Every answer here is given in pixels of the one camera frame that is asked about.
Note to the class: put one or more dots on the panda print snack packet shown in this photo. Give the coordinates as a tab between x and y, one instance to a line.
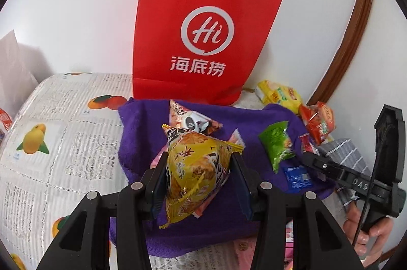
194	122

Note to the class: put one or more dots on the person's right hand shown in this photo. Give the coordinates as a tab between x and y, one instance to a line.
378	238

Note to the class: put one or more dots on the white plastic bag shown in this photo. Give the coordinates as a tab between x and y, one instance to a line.
16	66

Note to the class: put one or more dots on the fruit print tablecloth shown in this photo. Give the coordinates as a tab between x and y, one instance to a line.
63	162

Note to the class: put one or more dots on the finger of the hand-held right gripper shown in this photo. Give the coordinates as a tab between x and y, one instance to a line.
322	166

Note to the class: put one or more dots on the blue white snack packet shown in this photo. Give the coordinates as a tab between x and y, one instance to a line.
298	178

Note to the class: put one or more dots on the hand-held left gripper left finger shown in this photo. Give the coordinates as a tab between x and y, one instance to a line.
158	193

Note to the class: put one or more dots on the small red snack packet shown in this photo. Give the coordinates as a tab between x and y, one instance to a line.
307	144

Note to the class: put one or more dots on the large red snack packet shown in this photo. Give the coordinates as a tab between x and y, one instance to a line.
319	122

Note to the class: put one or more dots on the red paper bag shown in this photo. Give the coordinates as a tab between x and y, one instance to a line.
203	19

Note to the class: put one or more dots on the brown wooden door frame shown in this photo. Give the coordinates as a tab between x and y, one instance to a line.
349	34

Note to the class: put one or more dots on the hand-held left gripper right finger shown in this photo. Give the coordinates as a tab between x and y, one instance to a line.
243	193

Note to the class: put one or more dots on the green snack packet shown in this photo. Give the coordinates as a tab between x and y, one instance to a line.
276	143

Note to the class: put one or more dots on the purple towel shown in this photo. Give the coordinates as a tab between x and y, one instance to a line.
244	117

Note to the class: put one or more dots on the clear yellow snack packet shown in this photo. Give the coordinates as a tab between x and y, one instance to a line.
194	168

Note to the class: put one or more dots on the grey checked cloth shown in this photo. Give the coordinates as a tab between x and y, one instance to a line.
353	155

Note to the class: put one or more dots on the pale pink snack packet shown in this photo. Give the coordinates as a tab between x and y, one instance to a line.
157	159

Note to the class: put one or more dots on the pink cartoon snack packet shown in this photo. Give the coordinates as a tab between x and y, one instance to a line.
244	249

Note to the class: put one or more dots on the large yellow snack packet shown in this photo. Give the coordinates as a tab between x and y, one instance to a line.
279	95

